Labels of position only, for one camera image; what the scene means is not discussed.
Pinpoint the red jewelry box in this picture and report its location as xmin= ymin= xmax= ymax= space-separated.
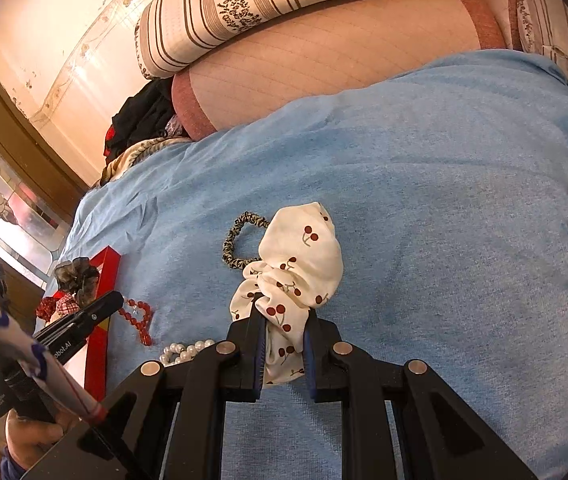
xmin=38 ymin=246 xmax=123 ymax=403

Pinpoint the white blue patterned cloth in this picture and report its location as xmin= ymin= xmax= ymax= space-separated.
xmin=0 ymin=265 xmax=109 ymax=423

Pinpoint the white pearl bracelet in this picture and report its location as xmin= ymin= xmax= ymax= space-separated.
xmin=160 ymin=339 xmax=216 ymax=367

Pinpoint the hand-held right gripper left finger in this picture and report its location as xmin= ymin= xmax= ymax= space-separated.
xmin=24 ymin=305 xmax=269 ymax=480

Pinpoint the red gingham scrunchie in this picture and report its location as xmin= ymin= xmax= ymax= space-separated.
xmin=36 ymin=294 xmax=77 ymax=322

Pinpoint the pink bolster pillow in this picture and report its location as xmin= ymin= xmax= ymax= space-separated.
xmin=171 ymin=0 xmax=507 ymax=143

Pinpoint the red bead bracelet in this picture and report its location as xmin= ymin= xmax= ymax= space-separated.
xmin=118 ymin=299 xmax=155 ymax=347

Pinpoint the wooden door frame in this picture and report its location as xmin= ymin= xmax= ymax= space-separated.
xmin=0 ymin=35 xmax=89 ymax=201

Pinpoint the striped floral pillow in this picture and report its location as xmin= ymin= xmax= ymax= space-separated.
xmin=134 ymin=0 xmax=475 ymax=80

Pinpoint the person's left hand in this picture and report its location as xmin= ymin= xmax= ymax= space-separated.
xmin=4 ymin=407 xmax=83 ymax=472

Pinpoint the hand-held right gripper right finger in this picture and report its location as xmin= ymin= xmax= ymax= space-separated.
xmin=304 ymin=310 xmax=540 ymax=480

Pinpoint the gold satin cloth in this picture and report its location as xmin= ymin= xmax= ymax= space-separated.
xmin=100 ymin=136 xmax=192 ymax=187

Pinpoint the thin leopard print hair tie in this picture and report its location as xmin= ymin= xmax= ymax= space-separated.
xmin=222 ymin=225 xmax=271 ymax=274

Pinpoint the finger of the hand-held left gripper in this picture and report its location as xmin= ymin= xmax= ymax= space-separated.
xmin=31 ymin=290 xmax=125 ymax=357

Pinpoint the white cherry print scrunchie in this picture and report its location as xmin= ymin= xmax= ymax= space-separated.
xmin=229 ymin=215 xmax=345 ymax=389

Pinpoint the pile of dark clothes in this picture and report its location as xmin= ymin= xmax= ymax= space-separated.
xmin=104 ymin=77 xmax=192 ymax=161

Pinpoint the light blue blanket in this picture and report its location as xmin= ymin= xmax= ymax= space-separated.
xmin=56 ymin=50 xmax=568 ymax=480

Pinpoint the dark sheer scrunchie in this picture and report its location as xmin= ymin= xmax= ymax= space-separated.
xmin=54 ymin=257 xmax=101 ymax=306

